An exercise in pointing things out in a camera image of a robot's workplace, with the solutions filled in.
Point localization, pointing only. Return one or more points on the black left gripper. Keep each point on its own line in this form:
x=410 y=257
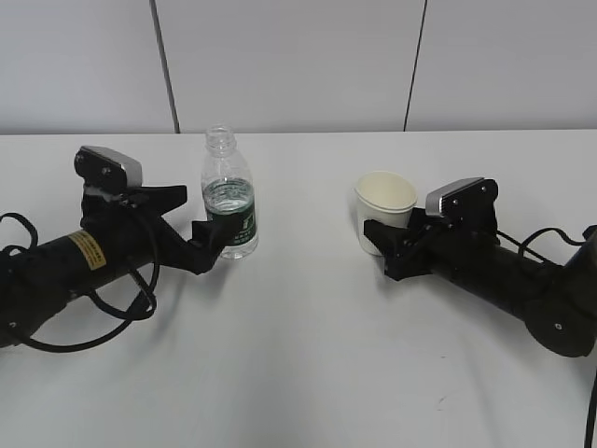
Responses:
x=130 y=230

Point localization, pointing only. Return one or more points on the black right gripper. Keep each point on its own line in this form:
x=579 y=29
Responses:
x=424 y=247

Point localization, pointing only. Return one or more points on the white paper cup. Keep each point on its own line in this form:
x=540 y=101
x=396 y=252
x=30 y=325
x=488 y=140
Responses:
x=385 y=197

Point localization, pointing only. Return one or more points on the clear green-label water bottle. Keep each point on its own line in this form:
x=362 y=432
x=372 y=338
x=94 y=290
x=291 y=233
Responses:
x=227 y=189

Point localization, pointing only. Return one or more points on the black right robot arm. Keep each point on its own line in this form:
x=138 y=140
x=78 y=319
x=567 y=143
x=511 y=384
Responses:
x=556 y=303

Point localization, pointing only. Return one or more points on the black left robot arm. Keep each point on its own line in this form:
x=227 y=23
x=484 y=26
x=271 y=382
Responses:
x=40 y=280

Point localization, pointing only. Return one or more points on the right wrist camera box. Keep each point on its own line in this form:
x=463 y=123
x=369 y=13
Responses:
x=467 y=203

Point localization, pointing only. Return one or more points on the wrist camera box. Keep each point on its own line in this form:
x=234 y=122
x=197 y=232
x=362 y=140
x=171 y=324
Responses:
x=467 y=203
x=107 y=170

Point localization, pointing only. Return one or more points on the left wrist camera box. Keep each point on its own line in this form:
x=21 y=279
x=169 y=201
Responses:
x=107 y=170

